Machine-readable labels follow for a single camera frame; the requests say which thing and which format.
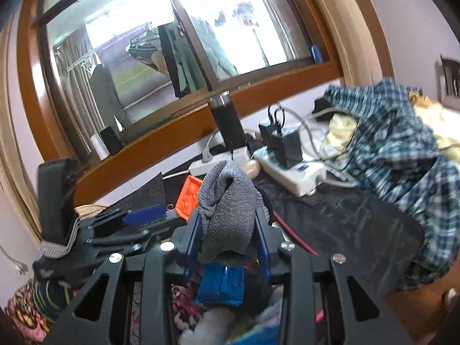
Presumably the black charger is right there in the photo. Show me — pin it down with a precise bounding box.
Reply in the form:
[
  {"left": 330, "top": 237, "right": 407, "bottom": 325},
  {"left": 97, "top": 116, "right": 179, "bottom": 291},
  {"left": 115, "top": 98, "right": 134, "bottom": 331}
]
[
  {"left": 259, "top": 105, "right": 285, "bottom": 144},
  {"left": 271, "top": 129, "right": 303, "bottom": 168}
]

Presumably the white thread cone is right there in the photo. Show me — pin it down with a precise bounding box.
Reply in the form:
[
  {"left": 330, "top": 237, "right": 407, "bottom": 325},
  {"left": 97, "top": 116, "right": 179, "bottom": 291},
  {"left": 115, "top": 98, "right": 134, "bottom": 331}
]
[{"left": 90, "top": 134, "right": 110, "bottom": 160}]

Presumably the blue and white snack packet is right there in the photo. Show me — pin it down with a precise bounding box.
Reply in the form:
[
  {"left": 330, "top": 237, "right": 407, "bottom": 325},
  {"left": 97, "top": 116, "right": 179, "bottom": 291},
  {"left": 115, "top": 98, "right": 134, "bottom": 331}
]
[{"left": 230, "top": 309, "right": 284, "bottom": 345}]

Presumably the dark wooden chair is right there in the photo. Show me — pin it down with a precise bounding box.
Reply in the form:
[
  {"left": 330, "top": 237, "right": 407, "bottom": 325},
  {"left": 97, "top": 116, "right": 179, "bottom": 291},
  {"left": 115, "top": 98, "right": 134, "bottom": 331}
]
[{"left": 440, "top": 55, "right": 460, "bottom": 97}]

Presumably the black dotted mat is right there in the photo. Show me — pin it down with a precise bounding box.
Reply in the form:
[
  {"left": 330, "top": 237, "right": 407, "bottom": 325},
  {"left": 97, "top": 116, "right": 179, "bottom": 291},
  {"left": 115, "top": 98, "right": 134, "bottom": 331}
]
[{"left": 75, "top": 172, "right": 435, "bottom": 295}]

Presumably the beige oval object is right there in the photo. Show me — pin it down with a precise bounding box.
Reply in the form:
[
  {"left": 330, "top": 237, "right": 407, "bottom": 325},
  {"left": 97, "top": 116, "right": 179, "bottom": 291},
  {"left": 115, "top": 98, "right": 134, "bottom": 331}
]
[{"left": 241, "top": 159, "right": 261, "bottom": 179}]

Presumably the black thread cone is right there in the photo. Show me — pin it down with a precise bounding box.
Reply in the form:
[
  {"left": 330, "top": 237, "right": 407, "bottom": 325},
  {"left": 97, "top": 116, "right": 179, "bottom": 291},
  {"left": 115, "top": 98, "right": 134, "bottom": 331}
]
[{"left": 100, "top": 126, "right": 124, "bottom": 156}]

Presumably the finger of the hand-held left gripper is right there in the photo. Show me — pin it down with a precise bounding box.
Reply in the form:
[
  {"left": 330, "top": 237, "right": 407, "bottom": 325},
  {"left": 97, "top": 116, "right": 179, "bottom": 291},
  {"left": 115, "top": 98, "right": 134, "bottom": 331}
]
[
  {"left": 88, "top": 206, "right": 165, "bottom": 236},
  {"left": 91, "top": 222, "right": 177, "bottom": 256}
]

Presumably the white cable with plug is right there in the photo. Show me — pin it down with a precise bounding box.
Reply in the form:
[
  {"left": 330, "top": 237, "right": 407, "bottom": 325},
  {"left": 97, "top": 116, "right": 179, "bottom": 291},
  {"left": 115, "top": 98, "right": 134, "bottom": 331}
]
[{"left": 0, "top": 246, "right": 28, "bottom": 274}]

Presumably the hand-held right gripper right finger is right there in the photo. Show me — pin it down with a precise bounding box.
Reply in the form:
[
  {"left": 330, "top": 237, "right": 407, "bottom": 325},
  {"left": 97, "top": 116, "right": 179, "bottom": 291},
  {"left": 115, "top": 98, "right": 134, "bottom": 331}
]
[{"left": 252, "top": 210, "right": 407, "bottom": 345}]

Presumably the floral patterned cloth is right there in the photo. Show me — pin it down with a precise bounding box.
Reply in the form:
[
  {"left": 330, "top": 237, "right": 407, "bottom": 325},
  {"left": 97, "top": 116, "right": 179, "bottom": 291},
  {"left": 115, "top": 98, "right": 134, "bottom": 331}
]
[{"left": 3, "top": 284, "right": 51, "bottom": 344}]

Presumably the small bright orange rubber cube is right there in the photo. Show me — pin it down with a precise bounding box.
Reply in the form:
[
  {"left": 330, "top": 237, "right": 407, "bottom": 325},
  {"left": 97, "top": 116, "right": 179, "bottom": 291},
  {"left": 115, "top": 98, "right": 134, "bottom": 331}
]
[{"left": 176, "top": 175, "right": 204, "bottom": 221}]

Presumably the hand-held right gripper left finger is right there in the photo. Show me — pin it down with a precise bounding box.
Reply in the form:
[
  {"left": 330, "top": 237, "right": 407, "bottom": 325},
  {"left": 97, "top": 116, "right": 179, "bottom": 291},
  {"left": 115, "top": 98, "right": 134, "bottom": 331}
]
[{"left": 43, "top": 208, "right": 202, "bottom": 345}]

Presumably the blue plaid shirt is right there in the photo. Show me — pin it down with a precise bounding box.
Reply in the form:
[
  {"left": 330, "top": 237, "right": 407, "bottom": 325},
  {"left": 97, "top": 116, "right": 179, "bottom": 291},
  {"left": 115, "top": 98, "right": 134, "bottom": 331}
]
[{"left": 323, "top": 78, "right": 460, "bottom": 292}]

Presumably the wooden window frame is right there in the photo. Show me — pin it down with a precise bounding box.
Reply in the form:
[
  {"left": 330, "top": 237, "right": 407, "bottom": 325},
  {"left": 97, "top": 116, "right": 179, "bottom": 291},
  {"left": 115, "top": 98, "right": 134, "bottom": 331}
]
[{"left": 16, "top": 0, "right": 394, "bottom": 205}]

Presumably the black tumbler with steel rim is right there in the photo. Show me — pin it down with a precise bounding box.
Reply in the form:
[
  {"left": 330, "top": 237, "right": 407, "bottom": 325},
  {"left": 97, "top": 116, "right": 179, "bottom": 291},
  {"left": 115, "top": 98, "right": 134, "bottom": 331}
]
[{"left": 208, "top": 91, "right": 248, "bottom": 150}]

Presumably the pale yellow cloth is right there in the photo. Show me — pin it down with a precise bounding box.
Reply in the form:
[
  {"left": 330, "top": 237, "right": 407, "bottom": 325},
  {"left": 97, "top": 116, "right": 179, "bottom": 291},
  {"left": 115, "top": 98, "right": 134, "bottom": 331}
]
[{"left": 329, "top": 91, "right": 460, "bottom": 159}]

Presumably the large white power strip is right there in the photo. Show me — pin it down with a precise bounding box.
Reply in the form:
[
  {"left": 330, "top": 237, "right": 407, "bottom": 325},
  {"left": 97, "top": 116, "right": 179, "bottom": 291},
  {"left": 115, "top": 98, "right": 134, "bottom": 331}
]
[{"left": 253, "top": 147, "right": 327, "bottom": 198}]

